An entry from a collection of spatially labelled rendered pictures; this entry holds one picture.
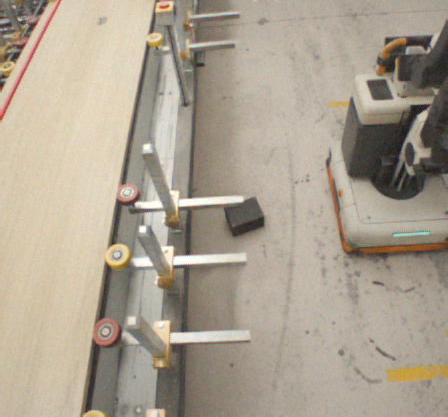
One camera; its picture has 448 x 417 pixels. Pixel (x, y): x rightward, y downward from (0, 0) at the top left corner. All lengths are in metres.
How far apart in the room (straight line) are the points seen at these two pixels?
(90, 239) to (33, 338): 0.35
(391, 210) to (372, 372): 0.80
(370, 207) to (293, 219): 0.48
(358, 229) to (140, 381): 1.24
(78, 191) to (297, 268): 1.25
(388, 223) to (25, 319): 1.65
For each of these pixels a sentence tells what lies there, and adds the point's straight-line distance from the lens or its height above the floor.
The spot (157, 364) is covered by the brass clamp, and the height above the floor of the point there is 0.83.
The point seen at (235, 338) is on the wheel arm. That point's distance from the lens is 1.22.
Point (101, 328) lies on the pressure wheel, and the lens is 1.23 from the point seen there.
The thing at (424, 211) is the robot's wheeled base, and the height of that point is 0.28.
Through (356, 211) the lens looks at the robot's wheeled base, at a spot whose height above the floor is 0.28.
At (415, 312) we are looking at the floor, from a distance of 2.24.
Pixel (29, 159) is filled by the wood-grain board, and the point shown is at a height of 0.90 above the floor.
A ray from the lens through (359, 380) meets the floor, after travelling 2.07.
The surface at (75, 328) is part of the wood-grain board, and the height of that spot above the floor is 0.90.
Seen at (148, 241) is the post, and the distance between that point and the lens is 1.10.
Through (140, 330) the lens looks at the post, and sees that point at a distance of 0.98.
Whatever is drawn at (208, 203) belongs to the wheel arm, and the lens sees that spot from 1.45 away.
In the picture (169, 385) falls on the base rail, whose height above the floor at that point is 0.70.
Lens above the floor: 2.00
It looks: 54 degrees down
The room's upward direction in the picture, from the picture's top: 9 degrees counter-clockwise
